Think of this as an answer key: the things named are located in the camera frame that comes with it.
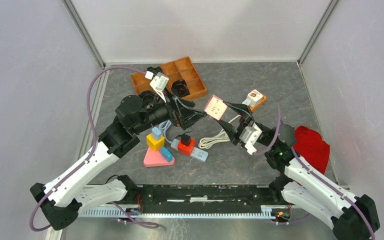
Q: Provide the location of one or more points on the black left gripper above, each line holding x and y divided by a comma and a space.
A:
178, 116

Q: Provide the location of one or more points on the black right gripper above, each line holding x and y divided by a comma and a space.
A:
243, 122

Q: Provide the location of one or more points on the white usb charger block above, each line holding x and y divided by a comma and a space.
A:
247, 102

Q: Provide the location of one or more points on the pink cube socket adapter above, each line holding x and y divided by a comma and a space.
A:
215, 107

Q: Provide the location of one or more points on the black power adapter plug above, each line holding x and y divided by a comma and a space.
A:
185, 139

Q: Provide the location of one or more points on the white cube socket adapter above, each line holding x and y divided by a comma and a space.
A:
254, 97

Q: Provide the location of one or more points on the red cube socket adapter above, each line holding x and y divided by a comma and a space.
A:
186, 149

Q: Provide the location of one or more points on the light blue cube adapter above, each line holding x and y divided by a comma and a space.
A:
156, 133

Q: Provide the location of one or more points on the light blue power strip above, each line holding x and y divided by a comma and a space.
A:
197, 153

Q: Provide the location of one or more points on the yellow cube socket adapter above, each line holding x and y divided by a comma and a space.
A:
155, 144

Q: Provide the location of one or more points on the blue square plug adapter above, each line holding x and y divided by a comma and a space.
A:
166, 154

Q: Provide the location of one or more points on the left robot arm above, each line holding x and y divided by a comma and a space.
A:
62, 200

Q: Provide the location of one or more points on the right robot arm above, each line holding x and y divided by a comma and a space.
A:
350, 217

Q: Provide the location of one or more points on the orange power strip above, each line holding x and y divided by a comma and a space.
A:
259, 104

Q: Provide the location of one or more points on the rolled dark orange-patterned tie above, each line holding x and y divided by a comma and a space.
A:
180, 89

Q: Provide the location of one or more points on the wooden compartment tray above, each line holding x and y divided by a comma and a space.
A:
183, 68

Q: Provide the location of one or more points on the rolled dark floral tie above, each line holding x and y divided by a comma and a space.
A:
147, 96

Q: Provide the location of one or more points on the rolled green-patterned tie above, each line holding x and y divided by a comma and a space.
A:
155, 69

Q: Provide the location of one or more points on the pink triangular power strip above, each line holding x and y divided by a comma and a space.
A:
155, 159

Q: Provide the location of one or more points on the red cloth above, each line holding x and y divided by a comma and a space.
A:
312, 147

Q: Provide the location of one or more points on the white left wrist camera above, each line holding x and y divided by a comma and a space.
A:
158, 82

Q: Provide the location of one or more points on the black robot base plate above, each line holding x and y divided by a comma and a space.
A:
201, 198

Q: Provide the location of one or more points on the white cable tray rail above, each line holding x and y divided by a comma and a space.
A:
111, 211

